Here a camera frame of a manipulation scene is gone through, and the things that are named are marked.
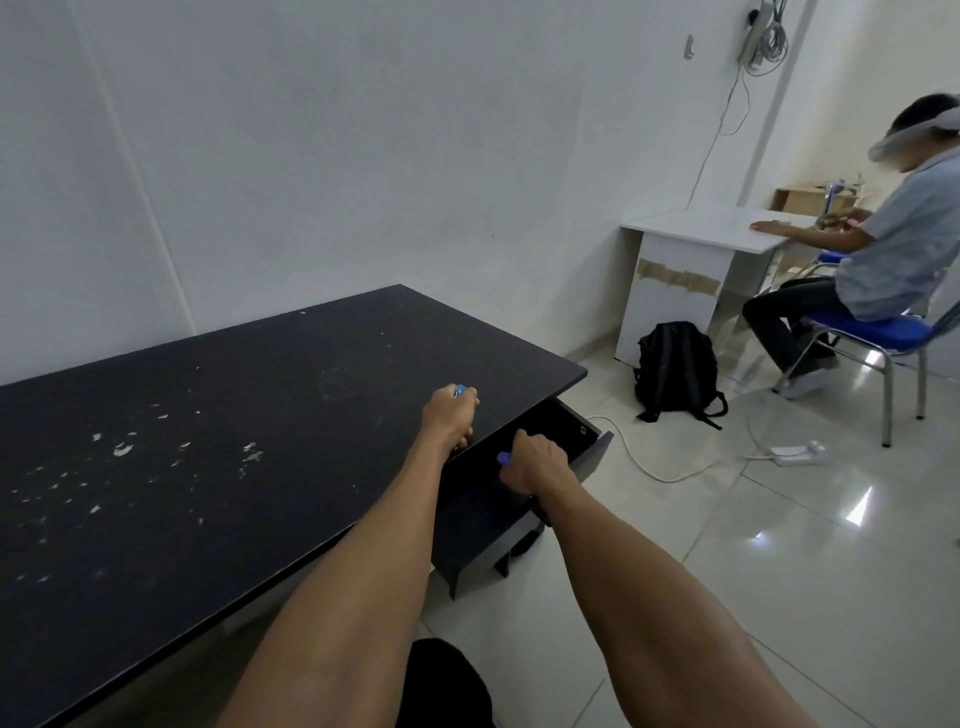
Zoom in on person's left hand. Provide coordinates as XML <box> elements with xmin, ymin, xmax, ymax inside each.
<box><xmin>420</xmin><ymin>384</ymin><xmax>481</xmax><ymax>452</ymax></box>

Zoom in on person's right hand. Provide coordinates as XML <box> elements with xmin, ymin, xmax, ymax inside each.
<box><xmin>498</xmin><ymin>431</ymin><xmax>570</xmax><ymax>500</ymax></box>

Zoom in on person's left forearm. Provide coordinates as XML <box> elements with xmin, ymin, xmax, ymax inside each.
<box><xmin>216</xmin><ymin>423</ymin><xmax>460</xmax><ymax>728</ymax></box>

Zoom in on person's right forearm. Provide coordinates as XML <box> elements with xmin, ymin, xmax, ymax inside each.
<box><xmin>528</xmin><ymin>472</ymin><xmax>820</xmax><ymax>728</ymax></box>

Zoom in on black desk drawer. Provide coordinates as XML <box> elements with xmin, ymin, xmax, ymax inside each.
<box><xmin>431</xmin><ymin>397</ymin><xmax>615</xmax><ymax>601</ymax></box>

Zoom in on black backpack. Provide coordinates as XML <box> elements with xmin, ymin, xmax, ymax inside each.
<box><xmin>633</xmin><ymin>321</ymin><xmax>729</xmax><ymax>432</ymax></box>

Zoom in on person's black trousers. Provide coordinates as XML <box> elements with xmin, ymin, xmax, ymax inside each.
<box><xmin>393</xmin><ymin>637</ymin><xmax>496</xmax><ymax>728</ymax></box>

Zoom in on brown tape strip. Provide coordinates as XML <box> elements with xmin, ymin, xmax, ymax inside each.
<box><xmin>636</xmin><ymin>258</ymin><xmax>726</xmax><ymax>298</ymax></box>

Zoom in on white floor power strip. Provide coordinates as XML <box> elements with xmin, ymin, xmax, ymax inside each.
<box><xmin>769</xmin><ymin>440</ymin><xmax>827</xmax><ymax>465</ymax></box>

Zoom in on white desk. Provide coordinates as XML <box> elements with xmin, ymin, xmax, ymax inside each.
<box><xmin>616</xmin><ymin>206</ymin><xmax>819</xmax><ymax>369</ymax></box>

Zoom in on cardboard box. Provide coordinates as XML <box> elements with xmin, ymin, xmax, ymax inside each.
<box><xmin>772</xmin><ymin>182</ymin><xmax>861</xmax><ymax>216</ymax></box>

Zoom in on white headset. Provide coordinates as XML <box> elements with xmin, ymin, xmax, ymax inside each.
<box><xmin>867</xmin><ymin>107</ymin><xmax>960</xmax><ymax>162</ymax></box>

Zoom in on white floor cable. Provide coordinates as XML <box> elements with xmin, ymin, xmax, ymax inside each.
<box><xmin>585</xmin><ymin>414</ymin><xmax>775</xmax><ymax>485</ymax></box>

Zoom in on thin hanging wall cable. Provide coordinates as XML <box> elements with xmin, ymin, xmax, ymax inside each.
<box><xmin>685</xmin><ymin>63</ymin><xmax>752</xmax><ymax>212</ymax></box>

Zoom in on blue metal-frame chair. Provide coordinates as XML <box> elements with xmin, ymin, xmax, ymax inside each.
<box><xmin>774</xmin><ymin>251</ymin><xmax>960</xmax><ymax>450</ymax></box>

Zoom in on wall power strip with cables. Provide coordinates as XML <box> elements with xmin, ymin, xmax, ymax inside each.
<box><xmin>738</xmin><ymin>0</ymin><xmax>790</xmax><ymax>77</ymax></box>

